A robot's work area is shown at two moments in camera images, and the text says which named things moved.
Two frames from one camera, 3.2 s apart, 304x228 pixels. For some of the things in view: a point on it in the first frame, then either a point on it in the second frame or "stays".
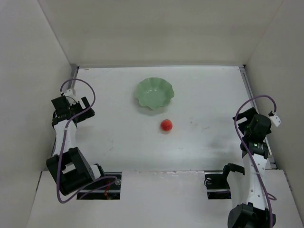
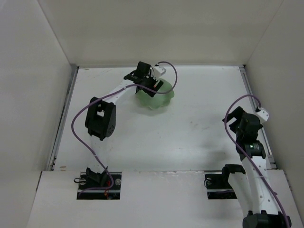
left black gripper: x=83 y=109 to x=155 y=85
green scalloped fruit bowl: x=154 y=93 stays
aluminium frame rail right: x=270 y=158 stays
